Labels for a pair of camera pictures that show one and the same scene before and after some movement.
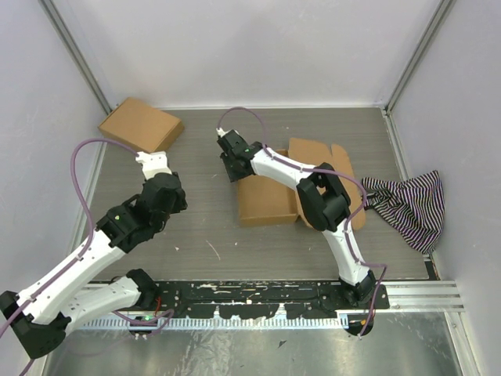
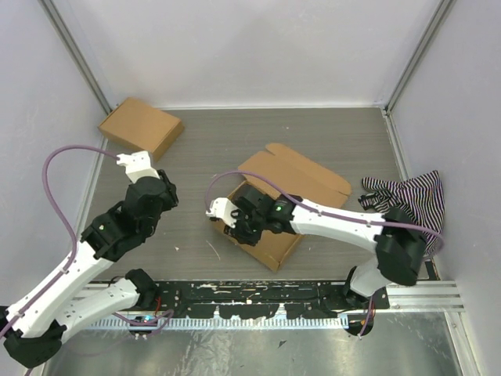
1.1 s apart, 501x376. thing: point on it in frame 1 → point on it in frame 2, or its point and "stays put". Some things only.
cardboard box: x=263 y=201 → x=300 y=178
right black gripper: x=232 y=175 → x=237 y=232
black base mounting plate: x=236 y=299 stays put
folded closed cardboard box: x=142 y=127 stays put
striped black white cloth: x=414 y=207 stays put
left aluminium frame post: x=48 y=8 stays put
